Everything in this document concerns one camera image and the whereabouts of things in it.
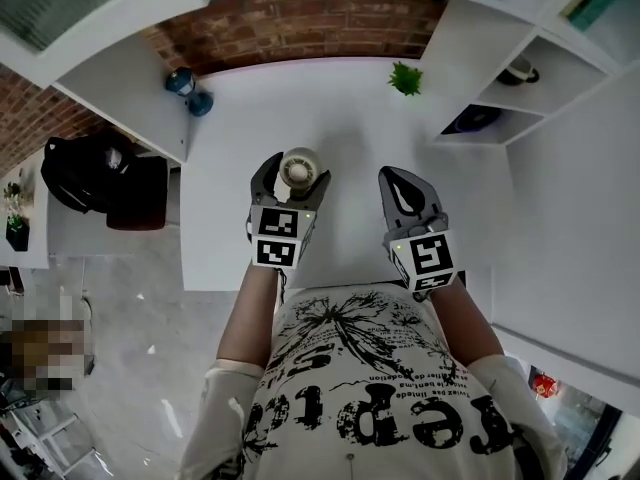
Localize dark and white pot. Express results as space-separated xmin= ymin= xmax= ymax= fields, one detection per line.
xmin=495 ymin=54 xmax=542 ymax=87

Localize small green potted plant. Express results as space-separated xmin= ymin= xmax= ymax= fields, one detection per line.
xmin=386 ymin=60 xmax=425 ymax=98

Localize black backpack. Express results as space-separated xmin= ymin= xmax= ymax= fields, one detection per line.
xmin=39 ymin=134 xmax=147 ymax=215

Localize person's right forearm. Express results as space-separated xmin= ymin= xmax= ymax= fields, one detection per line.
xmin=428 ymin=276 xmax=505 ymax=370

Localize white printed t-shirt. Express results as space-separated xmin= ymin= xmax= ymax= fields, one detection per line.
xmin=177 ymin=285 xmax=570 ymax=480

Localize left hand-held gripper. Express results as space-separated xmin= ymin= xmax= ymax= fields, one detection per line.
xmin=244 ymin=151 xmax=333 ymax=272

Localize white desk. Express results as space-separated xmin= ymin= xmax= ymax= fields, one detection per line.
xmin=51 ymin=32 xmax=510 ymax=292

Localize flowers in black pot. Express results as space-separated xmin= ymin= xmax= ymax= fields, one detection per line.
xmin=3 ymin=179 xmax=34 ymax=254

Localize white cabinet ribbed glass door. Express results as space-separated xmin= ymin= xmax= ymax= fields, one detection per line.
xmin=0 ymin=0 xmax=211 ymax=89

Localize white shelf unit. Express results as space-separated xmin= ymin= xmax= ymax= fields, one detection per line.
xmin=419 ymin=0 xmax=627 ymax=148

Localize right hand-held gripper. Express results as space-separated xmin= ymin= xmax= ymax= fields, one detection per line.
xmin=377 ymin=165 xmax=461 ymax=302

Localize blue hourglass ornament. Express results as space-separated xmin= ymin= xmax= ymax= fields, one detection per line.
xmin=165 ymin=65 xmax=215 ymax=118

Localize wooden chair dark red seat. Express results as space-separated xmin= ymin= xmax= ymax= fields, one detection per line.
xmin=105 ymin=154 xmax=170 ymax=232

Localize white side table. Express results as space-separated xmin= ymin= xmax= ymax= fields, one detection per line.
xmin=0 ymin=156 xmax=52 ymax=270

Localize person's left forearm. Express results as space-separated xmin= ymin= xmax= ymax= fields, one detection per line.
xmin=216 ymin=265 xmax=287 ymax=370

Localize teal book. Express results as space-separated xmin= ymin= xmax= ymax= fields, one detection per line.
xmin=558 ymin=0 xmax=640 ymax=35

